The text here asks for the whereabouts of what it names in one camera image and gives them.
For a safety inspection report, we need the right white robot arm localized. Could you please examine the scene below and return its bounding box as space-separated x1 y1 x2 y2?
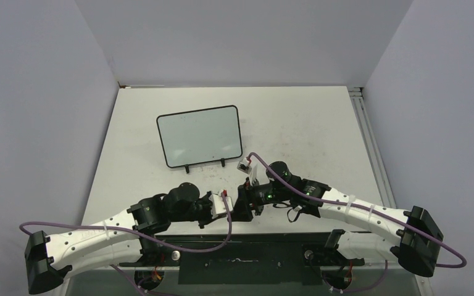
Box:
232 158 444 278

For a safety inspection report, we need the aluminium frame rail right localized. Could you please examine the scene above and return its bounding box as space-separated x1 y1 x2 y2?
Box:
347 87 397 208

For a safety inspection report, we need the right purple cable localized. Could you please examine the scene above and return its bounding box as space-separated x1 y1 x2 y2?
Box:
247 152 468 293

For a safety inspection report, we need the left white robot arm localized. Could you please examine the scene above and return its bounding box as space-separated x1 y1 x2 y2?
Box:
20 183 233 295

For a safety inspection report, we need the small black-framed whiteboard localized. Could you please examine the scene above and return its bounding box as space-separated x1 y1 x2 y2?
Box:
156 105 244 173

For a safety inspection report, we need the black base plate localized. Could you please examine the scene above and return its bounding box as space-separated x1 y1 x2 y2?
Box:
119 231 406 286

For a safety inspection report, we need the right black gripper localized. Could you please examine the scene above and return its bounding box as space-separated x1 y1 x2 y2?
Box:
228 177 291 222

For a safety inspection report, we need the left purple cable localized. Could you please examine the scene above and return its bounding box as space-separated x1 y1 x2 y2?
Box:
19 194 234 296

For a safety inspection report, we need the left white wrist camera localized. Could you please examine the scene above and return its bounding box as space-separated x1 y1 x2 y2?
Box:
208 189 233 218

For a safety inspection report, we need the purple cable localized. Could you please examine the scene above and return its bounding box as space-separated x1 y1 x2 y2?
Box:
19 194 234 296
247 152 468 293

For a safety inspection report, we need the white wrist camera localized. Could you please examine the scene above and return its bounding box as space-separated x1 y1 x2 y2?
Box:
208 189 233 218
237 157 258 186

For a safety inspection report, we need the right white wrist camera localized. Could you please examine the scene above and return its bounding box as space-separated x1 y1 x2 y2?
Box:
237 157 258 186

